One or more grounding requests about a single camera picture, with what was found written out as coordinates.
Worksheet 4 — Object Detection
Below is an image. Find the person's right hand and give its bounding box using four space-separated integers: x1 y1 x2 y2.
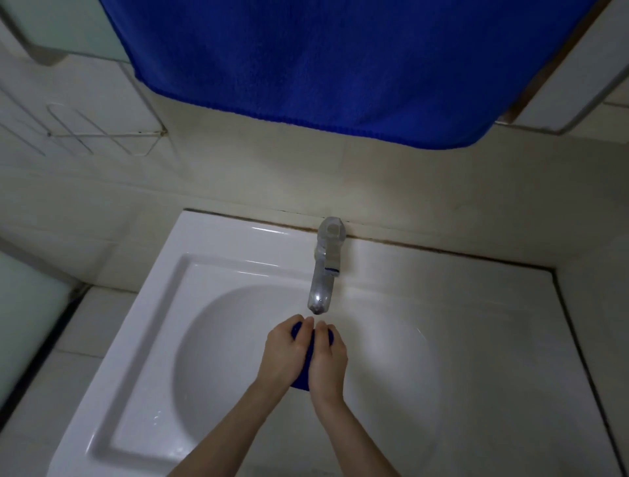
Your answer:
307 320 349 406

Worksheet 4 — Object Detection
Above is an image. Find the person's left hand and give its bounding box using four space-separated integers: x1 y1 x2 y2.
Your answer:
255 316 315 389

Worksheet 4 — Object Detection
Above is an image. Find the small blue cleaning cloth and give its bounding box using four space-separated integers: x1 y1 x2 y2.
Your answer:
290 320 335 392

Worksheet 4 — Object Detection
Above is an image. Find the chrome faucet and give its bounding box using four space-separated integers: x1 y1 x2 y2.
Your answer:
307 216 347 315

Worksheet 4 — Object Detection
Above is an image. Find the white ceramic sink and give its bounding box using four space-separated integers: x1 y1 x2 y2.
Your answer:
47 210 625 477

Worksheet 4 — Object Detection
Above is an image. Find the person's right forearm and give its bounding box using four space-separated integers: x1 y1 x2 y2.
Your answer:
312 398 399 477

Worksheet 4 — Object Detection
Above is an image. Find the person's left forearm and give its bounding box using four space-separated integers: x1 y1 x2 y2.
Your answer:
166 381 291 477

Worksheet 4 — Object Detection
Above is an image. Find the frosted glass partition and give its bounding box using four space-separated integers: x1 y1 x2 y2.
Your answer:
0 240 89 423

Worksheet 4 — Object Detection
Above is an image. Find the large blue towel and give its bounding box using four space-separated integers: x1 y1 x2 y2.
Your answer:
98 0 598 150

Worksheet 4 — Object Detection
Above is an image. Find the white patterned wall cabinet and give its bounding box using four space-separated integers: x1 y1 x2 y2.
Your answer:
496 0 629 136

